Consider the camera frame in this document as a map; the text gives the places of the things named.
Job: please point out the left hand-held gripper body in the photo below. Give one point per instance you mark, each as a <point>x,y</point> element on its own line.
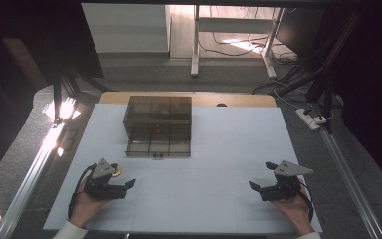
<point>102,186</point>

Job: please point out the dark transparent drawer box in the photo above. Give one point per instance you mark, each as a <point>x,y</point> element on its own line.
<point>159,126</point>

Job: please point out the aluminium rail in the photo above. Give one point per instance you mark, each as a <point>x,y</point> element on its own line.
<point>351,179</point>
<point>30,179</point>

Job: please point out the white power strip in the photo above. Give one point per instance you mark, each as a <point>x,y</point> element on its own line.
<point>308,119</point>

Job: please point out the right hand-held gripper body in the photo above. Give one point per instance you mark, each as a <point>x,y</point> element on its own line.
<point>283,186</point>

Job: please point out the white table mat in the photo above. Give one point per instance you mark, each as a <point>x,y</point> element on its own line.
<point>192,195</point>

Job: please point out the white cabinet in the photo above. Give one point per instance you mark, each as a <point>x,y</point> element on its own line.
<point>126,28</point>

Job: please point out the person's left hand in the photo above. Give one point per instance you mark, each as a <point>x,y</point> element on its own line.
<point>86,207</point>

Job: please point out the white metal desk frame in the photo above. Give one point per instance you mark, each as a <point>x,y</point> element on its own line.
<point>196,43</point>

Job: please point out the person's right hand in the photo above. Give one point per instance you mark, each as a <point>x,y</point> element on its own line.
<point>293,210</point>

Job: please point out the small round gold object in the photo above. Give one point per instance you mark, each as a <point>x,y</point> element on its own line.
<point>117,171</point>

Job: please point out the black stand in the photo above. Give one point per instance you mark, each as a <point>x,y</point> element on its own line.
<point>321,73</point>
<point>57,96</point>

